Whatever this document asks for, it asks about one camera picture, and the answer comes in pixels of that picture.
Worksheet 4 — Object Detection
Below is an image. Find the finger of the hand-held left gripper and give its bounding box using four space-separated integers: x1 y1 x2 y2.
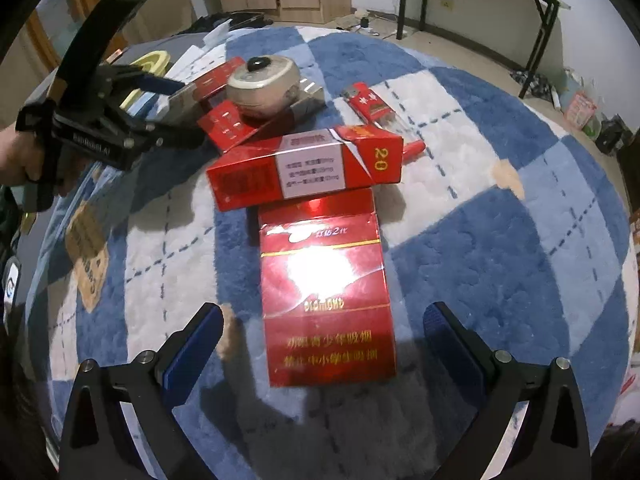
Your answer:
115 119 207 155
106 62 187 97

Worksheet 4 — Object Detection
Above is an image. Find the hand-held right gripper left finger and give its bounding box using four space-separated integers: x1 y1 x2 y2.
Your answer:
59 302 224 480

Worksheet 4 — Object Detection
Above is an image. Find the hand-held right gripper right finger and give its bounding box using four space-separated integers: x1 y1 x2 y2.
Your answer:
422 301 594 480

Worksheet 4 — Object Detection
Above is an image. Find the yellow plastic basin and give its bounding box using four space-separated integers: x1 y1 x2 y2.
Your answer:
119 51 172 111

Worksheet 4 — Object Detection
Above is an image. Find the shiny red cigarette pack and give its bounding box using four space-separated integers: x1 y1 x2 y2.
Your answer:
258 195 399 389

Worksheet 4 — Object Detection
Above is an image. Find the red carton with white panel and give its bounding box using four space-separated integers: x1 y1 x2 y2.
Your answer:
206 124 405 213

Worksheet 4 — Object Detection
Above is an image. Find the silver mirrored box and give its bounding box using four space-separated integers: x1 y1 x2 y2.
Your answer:
162 77 327 137

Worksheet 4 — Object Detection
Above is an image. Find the small red cigarette pack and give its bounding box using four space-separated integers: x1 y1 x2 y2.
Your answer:
344 82 397 124

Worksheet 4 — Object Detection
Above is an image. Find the person's left hand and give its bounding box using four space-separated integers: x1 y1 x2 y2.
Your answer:
0 125 96 197

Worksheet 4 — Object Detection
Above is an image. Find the dark clothing pile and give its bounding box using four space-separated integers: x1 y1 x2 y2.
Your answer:
189 11 273 32

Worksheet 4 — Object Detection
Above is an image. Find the blue plaid fleece blanket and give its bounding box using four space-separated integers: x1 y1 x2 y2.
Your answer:
25 25 637 480

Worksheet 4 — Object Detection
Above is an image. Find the person's dark jacket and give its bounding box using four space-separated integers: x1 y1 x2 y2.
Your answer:
0 185 56 480

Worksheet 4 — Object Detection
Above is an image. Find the red and white packet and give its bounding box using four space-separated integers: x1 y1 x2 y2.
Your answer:
566 91 599 129

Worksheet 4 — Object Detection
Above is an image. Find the black folding table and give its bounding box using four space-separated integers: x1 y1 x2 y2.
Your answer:
397 0 572 99

